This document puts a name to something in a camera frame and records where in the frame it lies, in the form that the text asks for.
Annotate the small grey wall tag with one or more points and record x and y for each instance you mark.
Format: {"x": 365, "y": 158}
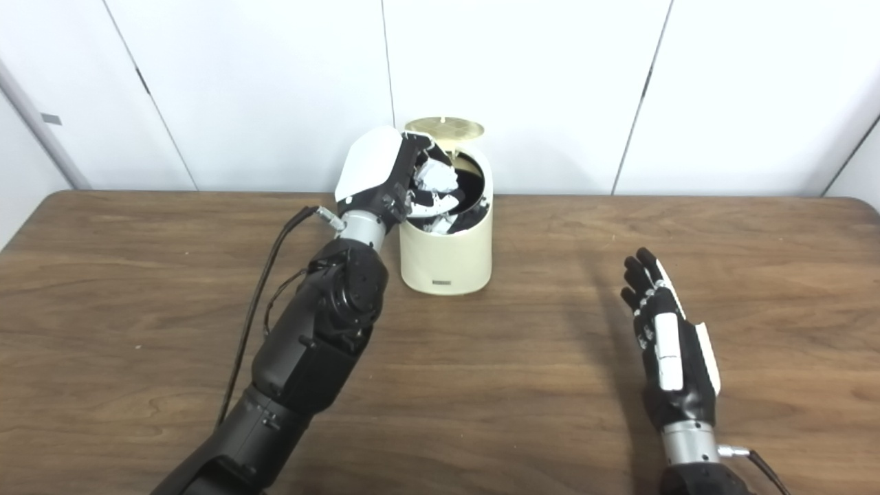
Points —
{"x": 51, "y": 119}

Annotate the grey wall corner post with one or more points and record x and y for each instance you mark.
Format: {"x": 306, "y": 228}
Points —
{"x": 45, "y": 127}

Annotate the cream-colored bin body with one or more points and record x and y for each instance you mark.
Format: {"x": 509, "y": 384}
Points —
{"x": 447, "y": 258}

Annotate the white paper ball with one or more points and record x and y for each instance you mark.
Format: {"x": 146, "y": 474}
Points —
{"x": 436, "y": 177}

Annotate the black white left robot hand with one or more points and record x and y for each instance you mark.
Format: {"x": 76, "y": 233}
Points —
{"x": 371, "y": 165}

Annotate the round cream bin lid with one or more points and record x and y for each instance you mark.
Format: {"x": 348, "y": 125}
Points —
{"x": 443, "y": 128}

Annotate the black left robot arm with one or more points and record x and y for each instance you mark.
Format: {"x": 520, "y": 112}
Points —
{"x": 309, "y": 344}

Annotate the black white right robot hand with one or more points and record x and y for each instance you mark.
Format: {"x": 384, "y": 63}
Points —
{"x": 670, "y": 357}

